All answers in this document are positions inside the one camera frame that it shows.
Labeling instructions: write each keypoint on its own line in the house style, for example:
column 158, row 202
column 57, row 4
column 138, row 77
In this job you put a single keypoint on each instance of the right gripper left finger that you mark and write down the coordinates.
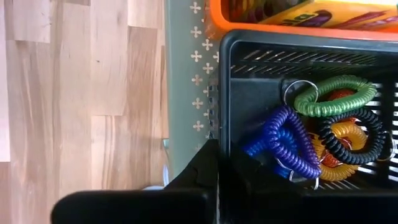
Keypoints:
column 140, row 207

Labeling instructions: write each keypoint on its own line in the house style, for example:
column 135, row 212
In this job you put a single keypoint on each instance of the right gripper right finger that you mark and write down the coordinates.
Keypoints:
column 264, row 205

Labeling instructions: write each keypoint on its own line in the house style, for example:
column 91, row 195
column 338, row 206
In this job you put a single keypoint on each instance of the blue spiral coil band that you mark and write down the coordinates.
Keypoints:
column 255, row 147

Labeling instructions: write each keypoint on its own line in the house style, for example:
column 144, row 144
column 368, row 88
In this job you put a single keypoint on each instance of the purple spiral coil band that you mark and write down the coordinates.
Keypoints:
column 298, row 143

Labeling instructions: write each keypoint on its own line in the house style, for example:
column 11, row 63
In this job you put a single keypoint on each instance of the black spiral coil band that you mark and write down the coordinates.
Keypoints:
column 329, row 140

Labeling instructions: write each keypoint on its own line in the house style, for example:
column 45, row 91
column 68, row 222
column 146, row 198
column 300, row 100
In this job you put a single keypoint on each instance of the yellow spiral coil band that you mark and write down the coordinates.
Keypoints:
column 348, row 132

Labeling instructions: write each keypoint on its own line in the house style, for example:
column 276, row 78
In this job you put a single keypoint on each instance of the black plastic basket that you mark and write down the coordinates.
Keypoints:
column 255, row 93

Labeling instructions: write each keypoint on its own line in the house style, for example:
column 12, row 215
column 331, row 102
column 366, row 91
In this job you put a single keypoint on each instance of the green spiral coil band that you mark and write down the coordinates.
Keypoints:
column 329, row 107

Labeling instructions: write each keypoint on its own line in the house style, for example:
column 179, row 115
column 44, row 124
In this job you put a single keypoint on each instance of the red spiral coil band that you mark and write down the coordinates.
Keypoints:
column 340, row 93

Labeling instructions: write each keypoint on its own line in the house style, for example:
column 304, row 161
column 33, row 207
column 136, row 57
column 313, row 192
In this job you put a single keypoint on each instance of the orange plastic basket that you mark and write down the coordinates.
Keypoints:
column 217, row 21

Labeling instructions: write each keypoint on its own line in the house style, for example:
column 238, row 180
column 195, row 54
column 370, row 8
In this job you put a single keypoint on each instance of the yellow green crayon box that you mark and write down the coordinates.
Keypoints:
column 248, row 11
column 342, row 15

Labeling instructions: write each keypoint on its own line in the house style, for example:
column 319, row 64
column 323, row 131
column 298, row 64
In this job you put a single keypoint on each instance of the green perforated metal shelf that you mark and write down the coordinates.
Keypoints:
column 180, row 93

